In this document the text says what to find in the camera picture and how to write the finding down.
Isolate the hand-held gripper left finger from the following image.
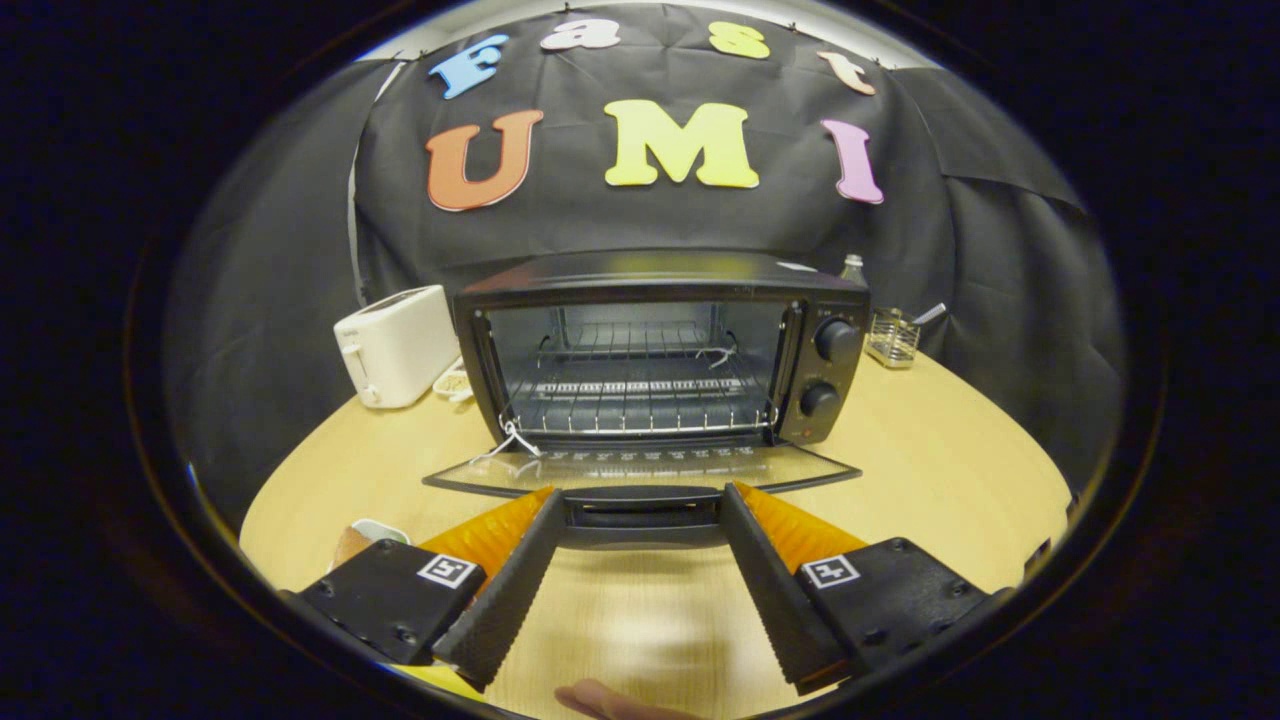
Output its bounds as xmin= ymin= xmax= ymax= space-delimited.
xmin=290 ymin=486 xmax=567 ymax=693

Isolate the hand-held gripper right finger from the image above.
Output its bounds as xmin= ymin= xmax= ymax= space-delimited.
xmin=720 ymin=482 xmax=1001 ymax=696

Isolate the black toaster oven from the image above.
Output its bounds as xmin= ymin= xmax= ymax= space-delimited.
xmin=422 ymin=250 xmax=871 ymax=550

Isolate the white bread toaster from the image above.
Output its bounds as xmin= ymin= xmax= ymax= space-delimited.
xmin=333 ymin=285 xmax=463 ymax=409

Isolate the chrome wire oven rack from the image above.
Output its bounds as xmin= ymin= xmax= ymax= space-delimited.
xmin=498 ymin=372 xmax=783 ymax=441

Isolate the wire mesh holder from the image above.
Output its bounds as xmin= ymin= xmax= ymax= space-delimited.
xmin=865 ymin=307 xmax=921 ymax=369

